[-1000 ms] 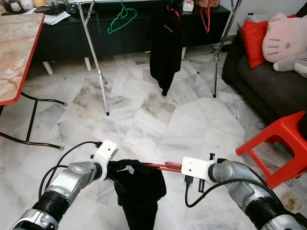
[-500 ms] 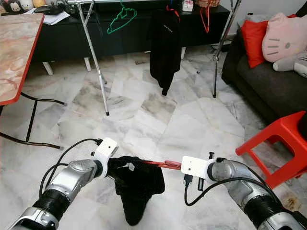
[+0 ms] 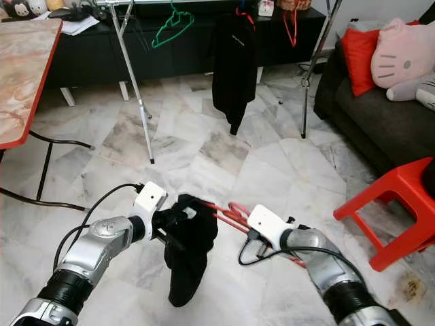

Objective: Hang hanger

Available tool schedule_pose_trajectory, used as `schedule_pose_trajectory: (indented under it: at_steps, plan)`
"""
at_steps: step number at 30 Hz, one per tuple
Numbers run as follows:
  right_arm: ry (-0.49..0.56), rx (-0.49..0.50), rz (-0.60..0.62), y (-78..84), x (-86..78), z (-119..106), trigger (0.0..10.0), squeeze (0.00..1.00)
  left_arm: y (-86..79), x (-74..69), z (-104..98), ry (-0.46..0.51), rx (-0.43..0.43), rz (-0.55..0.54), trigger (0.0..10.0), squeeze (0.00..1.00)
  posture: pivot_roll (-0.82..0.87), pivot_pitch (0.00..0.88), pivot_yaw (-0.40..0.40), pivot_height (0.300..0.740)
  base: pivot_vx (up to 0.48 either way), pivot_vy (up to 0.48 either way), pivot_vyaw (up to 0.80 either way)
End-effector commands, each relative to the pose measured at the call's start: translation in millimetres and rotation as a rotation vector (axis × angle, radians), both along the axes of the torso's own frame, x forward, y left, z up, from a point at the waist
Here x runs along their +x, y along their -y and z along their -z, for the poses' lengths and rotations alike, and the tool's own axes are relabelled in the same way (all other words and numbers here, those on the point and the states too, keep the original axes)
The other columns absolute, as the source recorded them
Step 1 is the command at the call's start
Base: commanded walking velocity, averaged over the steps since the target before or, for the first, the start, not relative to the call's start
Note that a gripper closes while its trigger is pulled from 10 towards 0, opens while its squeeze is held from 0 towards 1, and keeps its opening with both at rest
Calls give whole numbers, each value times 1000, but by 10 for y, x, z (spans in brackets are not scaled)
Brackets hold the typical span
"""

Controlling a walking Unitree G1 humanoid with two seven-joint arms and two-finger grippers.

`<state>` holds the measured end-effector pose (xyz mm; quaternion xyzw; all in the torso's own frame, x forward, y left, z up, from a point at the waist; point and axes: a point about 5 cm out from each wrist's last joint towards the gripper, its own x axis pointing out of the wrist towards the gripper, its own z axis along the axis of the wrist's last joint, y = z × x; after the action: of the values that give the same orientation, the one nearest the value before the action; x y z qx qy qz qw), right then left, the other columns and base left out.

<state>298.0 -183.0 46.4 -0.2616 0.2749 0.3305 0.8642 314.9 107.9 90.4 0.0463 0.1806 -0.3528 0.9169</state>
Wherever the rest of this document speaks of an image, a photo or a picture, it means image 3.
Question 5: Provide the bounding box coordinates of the black low TV console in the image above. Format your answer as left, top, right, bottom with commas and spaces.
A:
51, 3, 327, 89

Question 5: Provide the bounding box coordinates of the white pink tissue box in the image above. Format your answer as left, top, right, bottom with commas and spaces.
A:
257, 0, 274, 18

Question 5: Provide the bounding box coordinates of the salmon pink plastic hanger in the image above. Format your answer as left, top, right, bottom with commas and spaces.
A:
204, 200, 310, 269

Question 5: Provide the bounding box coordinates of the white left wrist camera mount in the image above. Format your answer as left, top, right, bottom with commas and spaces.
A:
135, 181, 169, 238

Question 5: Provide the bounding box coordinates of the black mouse plush toy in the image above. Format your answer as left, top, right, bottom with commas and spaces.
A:
5, 0, 30, 19

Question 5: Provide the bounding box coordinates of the plain black garment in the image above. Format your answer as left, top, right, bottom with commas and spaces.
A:
164, 194, 220, 308

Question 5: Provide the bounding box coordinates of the dark grey sofa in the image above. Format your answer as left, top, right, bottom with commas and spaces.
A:
313, 37, 435, 177

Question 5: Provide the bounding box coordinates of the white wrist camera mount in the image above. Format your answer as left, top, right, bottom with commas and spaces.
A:
135, 181, 169, 238
247, 204, 293, 251

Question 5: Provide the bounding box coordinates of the white round plush toy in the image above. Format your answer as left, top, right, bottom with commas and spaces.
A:
28, 0, 47, 16

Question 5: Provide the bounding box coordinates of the white paper stack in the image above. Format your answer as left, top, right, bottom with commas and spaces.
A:
34, 15, 101, 36

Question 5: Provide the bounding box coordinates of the red laughing Buddha statue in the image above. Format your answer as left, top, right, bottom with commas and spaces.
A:
275, 0, 312, 11

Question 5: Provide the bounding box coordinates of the grey plush toy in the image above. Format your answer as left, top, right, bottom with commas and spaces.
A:
386, 75, 435, 113

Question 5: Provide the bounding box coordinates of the pink cat face pillow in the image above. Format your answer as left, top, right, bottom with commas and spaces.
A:
370, 18, 435, 89

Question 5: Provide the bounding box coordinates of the red plastic hanger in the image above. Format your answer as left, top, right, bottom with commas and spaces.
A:
283, 8, 300, 48

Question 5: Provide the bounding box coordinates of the marble top table red edge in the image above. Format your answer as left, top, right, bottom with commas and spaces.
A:
0, 19, 94, 211

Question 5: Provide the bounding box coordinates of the red plastic stool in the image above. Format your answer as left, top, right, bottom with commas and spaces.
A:
333, 158, 435, 272

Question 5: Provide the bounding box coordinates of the black wallet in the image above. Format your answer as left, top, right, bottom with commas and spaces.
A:
65, 7, 92, 20

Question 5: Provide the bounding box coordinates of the green plastic hanger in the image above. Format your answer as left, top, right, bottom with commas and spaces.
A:
152, 5, 194, 50

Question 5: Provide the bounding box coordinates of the red cushion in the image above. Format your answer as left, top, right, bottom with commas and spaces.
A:
341, 27, 381, 97

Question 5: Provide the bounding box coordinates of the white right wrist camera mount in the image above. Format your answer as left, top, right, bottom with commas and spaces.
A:
247, 204, 293, 251

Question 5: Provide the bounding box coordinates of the black garment with red trim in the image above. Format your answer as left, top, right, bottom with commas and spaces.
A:
211, 12, 260, 137

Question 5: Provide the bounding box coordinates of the silver metal clothes rack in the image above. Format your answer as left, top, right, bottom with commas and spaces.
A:
95, 0, 344, 165

